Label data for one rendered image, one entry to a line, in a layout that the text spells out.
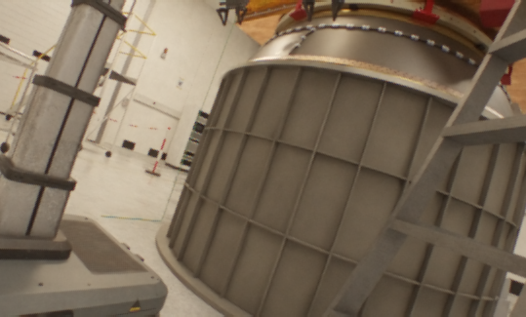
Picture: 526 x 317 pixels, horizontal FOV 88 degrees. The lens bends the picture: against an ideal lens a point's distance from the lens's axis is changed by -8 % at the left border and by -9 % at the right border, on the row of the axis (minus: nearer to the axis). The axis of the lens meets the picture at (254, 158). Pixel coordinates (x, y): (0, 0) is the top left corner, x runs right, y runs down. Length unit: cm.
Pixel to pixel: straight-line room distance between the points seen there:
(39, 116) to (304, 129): 99
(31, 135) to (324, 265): 108
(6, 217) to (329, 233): 105
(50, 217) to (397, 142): 121
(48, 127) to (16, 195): 16
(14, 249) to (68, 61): 41
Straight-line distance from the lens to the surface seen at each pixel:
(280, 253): 129
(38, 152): 77
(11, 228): 80
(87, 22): 79
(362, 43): 159
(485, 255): 68
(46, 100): 75
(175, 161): 899
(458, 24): 191
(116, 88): 887
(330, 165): 128
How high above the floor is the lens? 59
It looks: 3 degrees up
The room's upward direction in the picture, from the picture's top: 19 degrees clockwise
